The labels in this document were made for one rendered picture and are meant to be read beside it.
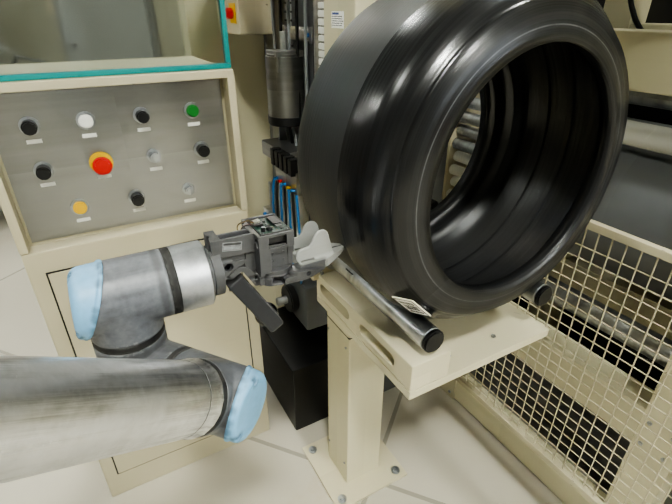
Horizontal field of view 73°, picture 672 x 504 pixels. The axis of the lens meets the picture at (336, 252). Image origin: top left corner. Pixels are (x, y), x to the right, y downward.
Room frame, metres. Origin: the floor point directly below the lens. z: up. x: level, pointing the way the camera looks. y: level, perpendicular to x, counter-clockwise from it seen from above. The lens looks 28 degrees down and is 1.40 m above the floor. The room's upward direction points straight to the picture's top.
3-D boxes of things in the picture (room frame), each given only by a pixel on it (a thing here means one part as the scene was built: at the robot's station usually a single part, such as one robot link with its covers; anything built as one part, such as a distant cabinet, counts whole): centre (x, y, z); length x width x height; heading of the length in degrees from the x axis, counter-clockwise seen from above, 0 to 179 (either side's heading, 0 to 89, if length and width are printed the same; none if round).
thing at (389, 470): (1.04, -0.06, 0.01); 0.27 x 0.27 x 0.02; 29
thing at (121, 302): (0.48, 0.27, 1.08); 0.12 x 0.09 x 0.10; 119
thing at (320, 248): (0.60, 0.02, 1.09); 0.09 x 0.03 x 0.06; 119
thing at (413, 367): (0.76, -0.08, 0.83); 0.36 x 0.09 x 0.06; 29
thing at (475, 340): (0.83, -0.20, 0.80); 0.37 x 0.36 x 0.02; 119
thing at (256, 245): (0.56, 0.12, 1.09); 0.12 x 0.08 x 0.09; 119
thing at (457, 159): (1.20, -0.43, 1.05); 0.20 x 0.15 x 0.30; 29
